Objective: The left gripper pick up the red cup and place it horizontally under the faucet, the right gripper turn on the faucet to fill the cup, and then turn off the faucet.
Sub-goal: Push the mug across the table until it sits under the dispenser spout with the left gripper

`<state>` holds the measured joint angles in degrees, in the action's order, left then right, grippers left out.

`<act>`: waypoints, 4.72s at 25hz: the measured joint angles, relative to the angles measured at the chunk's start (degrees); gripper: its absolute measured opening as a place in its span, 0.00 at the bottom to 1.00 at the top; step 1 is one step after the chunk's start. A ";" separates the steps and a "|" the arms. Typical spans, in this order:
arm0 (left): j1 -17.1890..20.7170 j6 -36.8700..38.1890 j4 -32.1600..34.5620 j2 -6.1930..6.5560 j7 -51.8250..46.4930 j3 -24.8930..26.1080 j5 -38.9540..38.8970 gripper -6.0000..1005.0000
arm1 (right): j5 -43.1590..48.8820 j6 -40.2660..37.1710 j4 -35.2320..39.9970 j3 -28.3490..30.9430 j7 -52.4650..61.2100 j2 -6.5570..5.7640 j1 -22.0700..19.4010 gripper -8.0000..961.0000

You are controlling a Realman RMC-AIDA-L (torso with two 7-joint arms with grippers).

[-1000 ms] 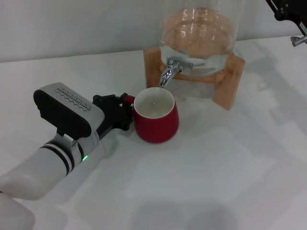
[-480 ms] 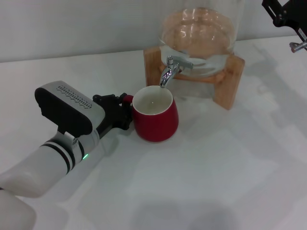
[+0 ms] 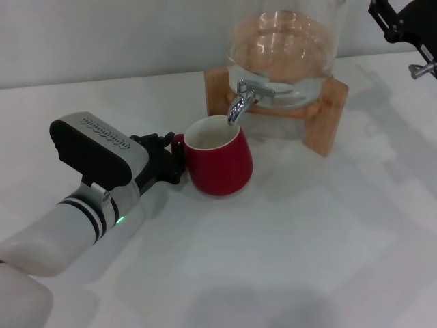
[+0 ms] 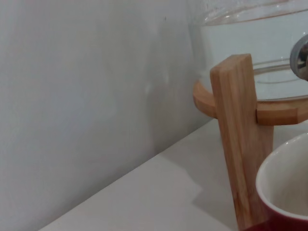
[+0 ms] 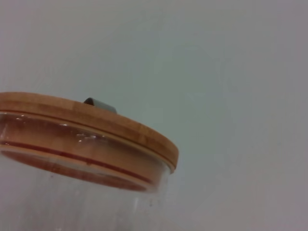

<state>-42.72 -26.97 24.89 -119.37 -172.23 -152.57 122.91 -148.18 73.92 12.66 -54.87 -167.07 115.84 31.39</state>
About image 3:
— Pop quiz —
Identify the glass water dispenser jar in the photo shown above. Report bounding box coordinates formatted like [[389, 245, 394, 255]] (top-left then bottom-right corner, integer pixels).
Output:
[[224, 0, 344, 112]]

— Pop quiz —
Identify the wooden dispenser stand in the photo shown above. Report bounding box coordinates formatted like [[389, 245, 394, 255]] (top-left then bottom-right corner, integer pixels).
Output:
[[203, 64, 350, 158]]

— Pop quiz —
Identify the red ceramic cup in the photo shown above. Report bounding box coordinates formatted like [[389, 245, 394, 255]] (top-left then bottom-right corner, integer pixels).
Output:
[[170, 115, 254, 199]]

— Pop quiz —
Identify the chrome faucet with lever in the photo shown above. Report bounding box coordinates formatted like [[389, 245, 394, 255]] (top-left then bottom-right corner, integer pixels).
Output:
[[227, 79, 276, 126]]

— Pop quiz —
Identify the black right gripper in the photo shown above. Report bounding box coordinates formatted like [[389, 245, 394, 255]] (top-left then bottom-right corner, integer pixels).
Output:
[[367, 0, 437, 62]]

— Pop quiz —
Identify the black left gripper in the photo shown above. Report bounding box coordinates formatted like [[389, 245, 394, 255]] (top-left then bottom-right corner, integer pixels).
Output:
[[129, 131, 188, 196]]

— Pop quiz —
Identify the metal connector with cable loop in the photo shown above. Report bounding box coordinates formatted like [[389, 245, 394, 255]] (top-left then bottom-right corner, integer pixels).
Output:
[[408, 60, 437, 81]]

